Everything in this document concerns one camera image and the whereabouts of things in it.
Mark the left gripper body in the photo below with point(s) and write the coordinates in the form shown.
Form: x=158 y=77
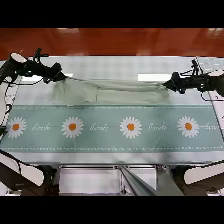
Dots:
x=55 y=74

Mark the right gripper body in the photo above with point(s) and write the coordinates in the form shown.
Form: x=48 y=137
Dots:
x=175 y=82

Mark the pale green garment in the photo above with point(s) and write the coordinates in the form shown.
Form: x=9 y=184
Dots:
x=110 y=91

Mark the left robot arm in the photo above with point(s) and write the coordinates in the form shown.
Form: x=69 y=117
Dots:
x=20 y=68

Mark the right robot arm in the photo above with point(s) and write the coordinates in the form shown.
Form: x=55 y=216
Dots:
x=213 y=83

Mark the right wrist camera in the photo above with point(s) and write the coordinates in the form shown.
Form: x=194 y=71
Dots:
x=195 y=68

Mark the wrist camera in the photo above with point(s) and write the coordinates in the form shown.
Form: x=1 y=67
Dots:
x=38 y=55
x=195 y=68

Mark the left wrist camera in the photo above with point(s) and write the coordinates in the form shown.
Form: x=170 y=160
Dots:
x=38 y=55

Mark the silver frame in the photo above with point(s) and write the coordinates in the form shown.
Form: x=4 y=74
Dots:
x=133 y=178

